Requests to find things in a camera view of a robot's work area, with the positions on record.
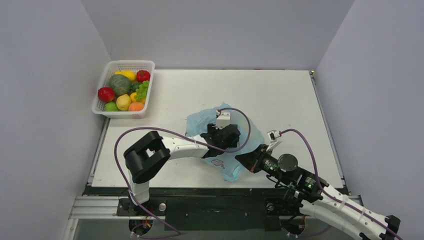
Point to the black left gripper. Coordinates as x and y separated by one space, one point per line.
212 130

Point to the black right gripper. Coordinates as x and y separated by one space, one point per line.
256 160

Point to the light blue printed plastic bag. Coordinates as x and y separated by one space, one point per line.
229 168

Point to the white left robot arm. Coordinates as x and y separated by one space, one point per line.
148 155

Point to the green fake grapes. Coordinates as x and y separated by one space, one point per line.
142 91

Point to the orange fake peach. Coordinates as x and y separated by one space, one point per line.
135 106

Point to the red fake tomato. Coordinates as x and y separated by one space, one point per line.
143 75

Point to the dark green fake avocado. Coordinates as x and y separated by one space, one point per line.
135 86

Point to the yellow fake lemon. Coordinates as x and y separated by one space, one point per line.
123 102

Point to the green fake melon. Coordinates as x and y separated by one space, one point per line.
120 84

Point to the green fake lime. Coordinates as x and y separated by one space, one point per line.
111 107

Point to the red fake apple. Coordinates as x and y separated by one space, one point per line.
106 94

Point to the white plastic basket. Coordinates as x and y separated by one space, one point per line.
97 106

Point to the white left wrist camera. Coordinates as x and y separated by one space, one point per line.
223 119

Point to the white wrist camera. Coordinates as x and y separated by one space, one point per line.
273 137
223 119

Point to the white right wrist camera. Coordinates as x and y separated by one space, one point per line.
273 137

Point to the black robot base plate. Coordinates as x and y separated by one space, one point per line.
209 209

